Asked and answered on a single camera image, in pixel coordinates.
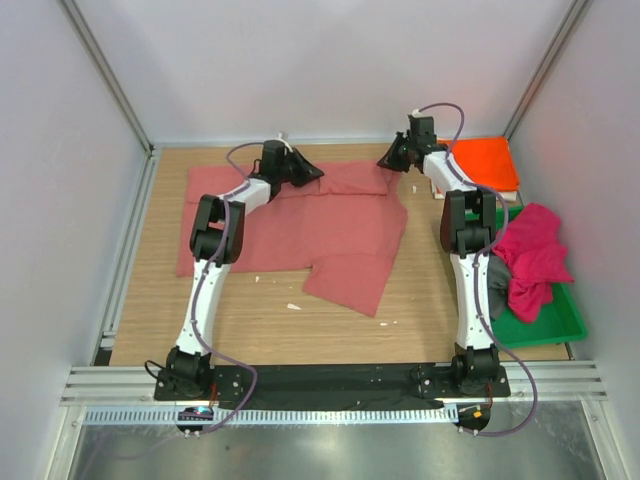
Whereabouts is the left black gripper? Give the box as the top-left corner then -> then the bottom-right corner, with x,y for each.
277,148 -> 323,188

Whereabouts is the salmon pink t shirt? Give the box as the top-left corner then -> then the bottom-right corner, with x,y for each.
173,158 -> 409,319

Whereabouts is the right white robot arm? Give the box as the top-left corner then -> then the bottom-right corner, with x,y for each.
378,110 -> 510,397

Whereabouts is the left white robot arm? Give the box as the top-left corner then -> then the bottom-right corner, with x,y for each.
154,137 -> 324,400

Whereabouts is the folded orange t shirt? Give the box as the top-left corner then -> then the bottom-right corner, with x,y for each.
450,137 -> 520,196

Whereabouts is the grey t shirt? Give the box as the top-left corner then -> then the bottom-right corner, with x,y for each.
487,255 -> 512,320

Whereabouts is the magenta t shirt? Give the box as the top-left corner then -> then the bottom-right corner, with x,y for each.
493,203 -> 574,324

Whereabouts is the green plastic bin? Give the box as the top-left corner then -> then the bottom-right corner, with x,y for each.
491,206 -> 587,348

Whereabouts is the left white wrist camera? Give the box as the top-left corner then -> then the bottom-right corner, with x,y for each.
275,132 -> 294,153

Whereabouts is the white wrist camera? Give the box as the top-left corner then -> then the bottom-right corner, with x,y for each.
275,132 -> 294,153
410,108 -> 428,118

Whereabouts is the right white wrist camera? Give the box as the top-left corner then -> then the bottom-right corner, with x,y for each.
410,108 -> 428,118

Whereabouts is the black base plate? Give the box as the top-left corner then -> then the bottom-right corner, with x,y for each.
154,363 -> 511,411

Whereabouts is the slotted cable duct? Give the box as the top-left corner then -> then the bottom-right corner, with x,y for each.
83,405 -> 458,426

